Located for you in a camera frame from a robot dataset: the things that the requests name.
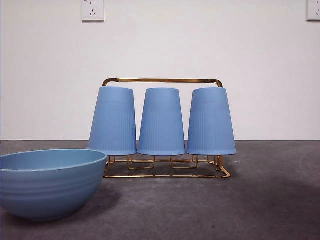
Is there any blue ribbed cup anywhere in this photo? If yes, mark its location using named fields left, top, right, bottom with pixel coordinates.
left=186, top=87, right=237, bottom=156
left=88, top=86, right=138, bottom=156
left=137, top=87, right=186, bottom=156

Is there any blue ribbed bowl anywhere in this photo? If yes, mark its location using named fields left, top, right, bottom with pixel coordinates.
left=0, top=148, right=109, bottom=222

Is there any gold wire cup rack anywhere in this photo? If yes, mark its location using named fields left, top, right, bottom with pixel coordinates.
left=101, top=77, right=232, bottom=179

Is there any white wall socket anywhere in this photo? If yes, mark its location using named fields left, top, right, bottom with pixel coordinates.
left=80, top=0, right=105, bottom=22
left=306, top=0, right=320, bottom=22

